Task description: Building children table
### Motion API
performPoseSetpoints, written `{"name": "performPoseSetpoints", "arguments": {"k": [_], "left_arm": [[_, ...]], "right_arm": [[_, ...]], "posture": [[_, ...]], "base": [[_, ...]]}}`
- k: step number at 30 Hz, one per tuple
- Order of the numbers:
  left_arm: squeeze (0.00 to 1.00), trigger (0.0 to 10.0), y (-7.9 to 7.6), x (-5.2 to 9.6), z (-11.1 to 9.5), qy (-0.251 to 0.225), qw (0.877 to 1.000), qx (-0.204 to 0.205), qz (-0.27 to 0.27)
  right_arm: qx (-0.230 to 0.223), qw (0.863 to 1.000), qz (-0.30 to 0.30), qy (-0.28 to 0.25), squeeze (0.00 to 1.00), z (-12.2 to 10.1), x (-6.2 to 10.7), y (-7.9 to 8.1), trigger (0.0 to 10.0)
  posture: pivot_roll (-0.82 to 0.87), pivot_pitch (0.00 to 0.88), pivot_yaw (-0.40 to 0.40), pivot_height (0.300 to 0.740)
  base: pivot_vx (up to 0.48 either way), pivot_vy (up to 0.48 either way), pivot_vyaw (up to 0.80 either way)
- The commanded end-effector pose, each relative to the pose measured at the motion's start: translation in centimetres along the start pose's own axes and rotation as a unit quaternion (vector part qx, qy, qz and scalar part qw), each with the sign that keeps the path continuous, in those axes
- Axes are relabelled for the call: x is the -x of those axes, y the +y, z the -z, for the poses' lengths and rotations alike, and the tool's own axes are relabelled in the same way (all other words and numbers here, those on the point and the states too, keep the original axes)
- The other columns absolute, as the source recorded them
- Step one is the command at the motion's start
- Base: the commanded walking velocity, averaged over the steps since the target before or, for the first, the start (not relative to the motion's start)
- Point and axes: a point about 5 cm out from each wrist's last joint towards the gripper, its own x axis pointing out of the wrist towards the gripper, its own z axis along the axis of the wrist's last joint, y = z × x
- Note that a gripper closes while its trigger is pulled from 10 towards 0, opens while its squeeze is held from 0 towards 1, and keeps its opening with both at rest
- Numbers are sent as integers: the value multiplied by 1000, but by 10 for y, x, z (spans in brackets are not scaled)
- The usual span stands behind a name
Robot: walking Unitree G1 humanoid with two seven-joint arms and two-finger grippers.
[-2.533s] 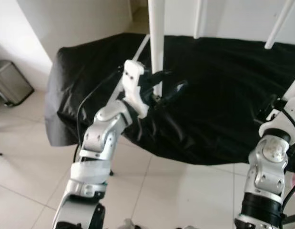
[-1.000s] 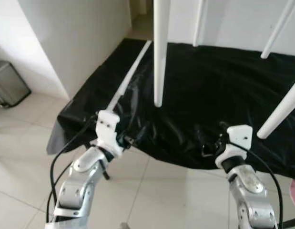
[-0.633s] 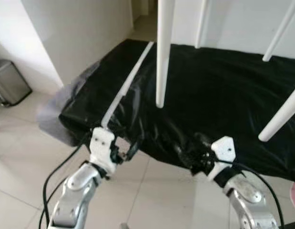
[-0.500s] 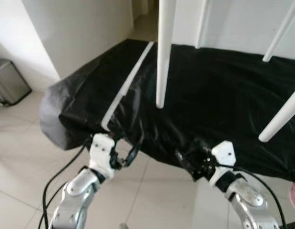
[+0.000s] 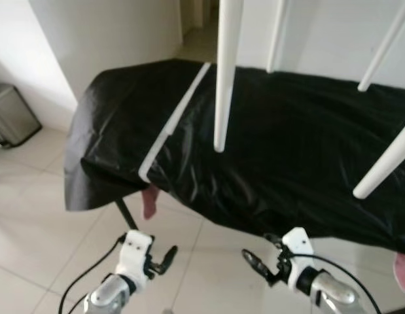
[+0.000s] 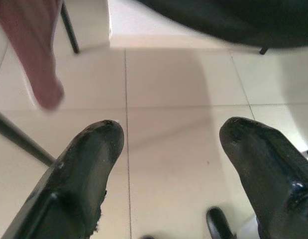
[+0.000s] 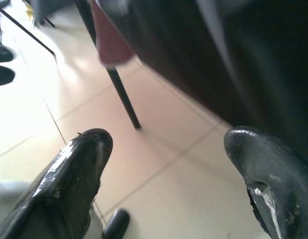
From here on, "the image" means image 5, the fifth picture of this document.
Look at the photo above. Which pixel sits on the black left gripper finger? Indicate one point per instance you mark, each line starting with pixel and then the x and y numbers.
pixel 171 256

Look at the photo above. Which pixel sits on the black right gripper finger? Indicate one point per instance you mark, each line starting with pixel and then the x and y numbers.
pixel 258 265
pixel 274 242

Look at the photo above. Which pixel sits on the white plastic table leg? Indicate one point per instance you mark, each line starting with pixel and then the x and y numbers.
pixel 385 163
pixel 277 33
pixel 385 47
pixel 227 65

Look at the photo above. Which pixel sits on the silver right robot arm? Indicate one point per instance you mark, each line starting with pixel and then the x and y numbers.
pixel 333 294

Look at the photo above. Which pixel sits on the black metal table leg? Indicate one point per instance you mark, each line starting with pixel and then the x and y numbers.
pixel 400 309
pixel 127 214

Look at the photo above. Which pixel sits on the black table cloth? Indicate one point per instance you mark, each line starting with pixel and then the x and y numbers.
pixel 287 150

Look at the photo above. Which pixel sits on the grey metal trash bin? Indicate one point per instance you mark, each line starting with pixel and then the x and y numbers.
pixel 16 118

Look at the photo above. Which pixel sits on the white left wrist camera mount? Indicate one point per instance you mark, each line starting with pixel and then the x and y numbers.
pixel 133 252

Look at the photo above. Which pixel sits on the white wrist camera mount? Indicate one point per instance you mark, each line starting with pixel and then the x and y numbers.
pixel 297 245
pixel 133 252

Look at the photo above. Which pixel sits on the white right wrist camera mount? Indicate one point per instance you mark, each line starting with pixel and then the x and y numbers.
pixel 297 245

